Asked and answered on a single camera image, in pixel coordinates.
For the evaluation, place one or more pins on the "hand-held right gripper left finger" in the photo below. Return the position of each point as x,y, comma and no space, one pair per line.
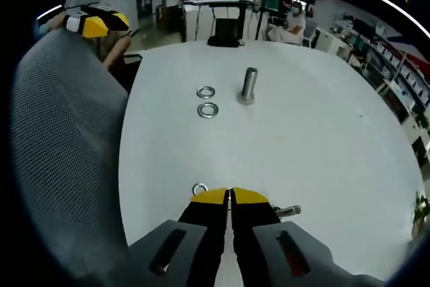
201,209

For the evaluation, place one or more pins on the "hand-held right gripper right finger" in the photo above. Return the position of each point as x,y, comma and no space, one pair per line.
255,213

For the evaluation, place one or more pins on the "small metal washer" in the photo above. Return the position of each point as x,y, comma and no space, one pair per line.
198,185

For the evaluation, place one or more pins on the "small steel threaded stud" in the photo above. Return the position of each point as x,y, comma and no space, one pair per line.
290,210

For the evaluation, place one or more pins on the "large metal washer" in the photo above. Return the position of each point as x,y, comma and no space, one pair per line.
199,92
200,111

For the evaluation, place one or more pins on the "large steel threaded stud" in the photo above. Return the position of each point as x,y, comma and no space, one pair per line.
250,82

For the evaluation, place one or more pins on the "person's left hand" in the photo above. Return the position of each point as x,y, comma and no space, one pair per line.
57,21

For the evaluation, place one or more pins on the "grey mesh office chair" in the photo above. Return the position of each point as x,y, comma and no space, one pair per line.
67,139

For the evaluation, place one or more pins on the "laptop stand table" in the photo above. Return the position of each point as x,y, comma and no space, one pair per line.
228,6

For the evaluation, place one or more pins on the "black tripod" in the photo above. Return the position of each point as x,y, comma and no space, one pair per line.
263,8

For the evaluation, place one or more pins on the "large potted green plant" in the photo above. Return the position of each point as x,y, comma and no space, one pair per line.
421,213

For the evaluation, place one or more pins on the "white cabinet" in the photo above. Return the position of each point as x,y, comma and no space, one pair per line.
332,43

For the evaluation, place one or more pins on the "small green plant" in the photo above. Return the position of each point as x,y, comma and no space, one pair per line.
424,120

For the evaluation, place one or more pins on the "storage shelving unit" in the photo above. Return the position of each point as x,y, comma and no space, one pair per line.
396,65

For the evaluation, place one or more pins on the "black monitor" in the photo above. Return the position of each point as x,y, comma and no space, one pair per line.
363,28

